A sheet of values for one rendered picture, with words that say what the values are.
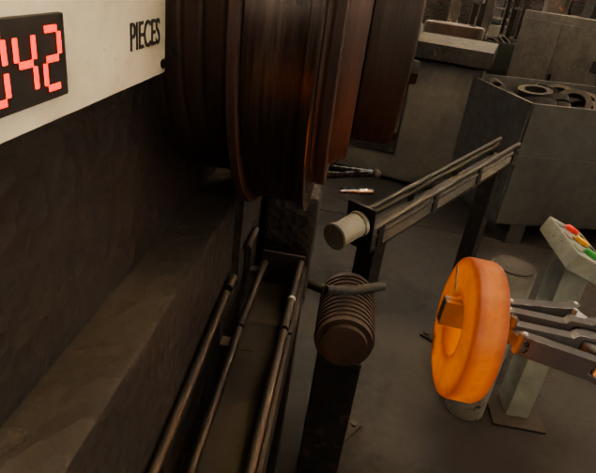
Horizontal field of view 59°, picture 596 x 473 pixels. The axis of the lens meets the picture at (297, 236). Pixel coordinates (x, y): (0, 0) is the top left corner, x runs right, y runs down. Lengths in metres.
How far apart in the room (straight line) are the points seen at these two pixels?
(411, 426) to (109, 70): 1.45
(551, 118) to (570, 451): 1.58
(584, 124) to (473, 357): 2.45
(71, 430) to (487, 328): 0.37
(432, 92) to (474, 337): 2.86
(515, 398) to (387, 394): 0.39
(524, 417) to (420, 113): 2.05
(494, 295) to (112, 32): 0.41
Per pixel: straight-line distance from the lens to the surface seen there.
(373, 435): 1.62
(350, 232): 1.11
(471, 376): 0.56
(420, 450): 1.64
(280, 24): 0.45
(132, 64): 0.43
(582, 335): 0.63
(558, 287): 1.60
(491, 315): 0.55
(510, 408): 1.83
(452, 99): 3.34
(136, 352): 0.44
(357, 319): 1.11
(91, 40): 0.37
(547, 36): 5.05
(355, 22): 0.50
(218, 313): 0.68
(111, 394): 0.41
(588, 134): 2.97
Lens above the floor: 1.15
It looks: 27 degrees down
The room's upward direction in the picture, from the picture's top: 8 degrees clockwise
